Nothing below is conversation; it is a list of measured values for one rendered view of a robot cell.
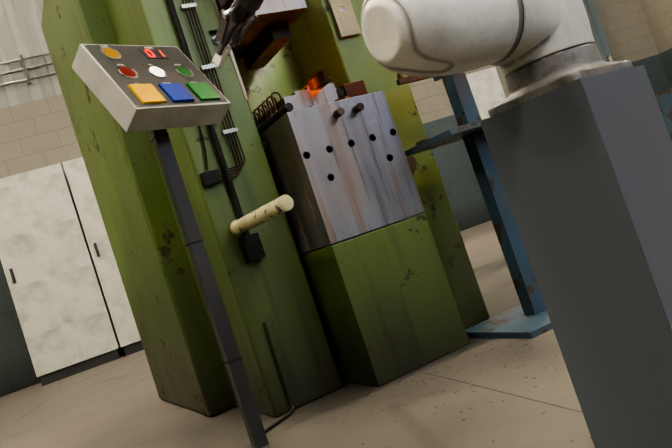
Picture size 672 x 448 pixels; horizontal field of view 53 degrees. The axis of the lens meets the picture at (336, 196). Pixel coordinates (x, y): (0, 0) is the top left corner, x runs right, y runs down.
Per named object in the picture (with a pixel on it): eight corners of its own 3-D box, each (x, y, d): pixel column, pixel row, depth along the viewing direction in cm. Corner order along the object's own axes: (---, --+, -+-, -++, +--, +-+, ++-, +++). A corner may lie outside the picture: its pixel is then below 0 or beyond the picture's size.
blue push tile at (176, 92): (195, 99, 189) (179, 82, 191) (174, 100, 183) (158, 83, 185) (192, 104, 190) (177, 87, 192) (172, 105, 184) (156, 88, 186)
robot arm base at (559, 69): (647, 64, 114) (636, 33, 115) (577, 79, 101) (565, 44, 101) (558, 101, 129) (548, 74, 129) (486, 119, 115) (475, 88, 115)
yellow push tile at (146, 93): (166, 100, 181) (151, 83, 183) (144, 101, 175) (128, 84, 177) (164, 105, 182) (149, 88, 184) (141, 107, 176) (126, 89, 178)
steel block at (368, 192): (425, 211, 232) (383, 90, 234) (331, 244, 214) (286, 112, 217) (351, 235, 281) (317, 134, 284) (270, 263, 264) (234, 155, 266)
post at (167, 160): (269, 444, 190) (151, 82, 195) (256, 450, 188) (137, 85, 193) (264, 442, 193) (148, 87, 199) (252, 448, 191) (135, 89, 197)
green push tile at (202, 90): (221, 97, 197) (206, 81, 199) (201, 98, 191) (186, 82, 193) (218, 102, 198) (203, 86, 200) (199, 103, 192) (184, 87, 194)
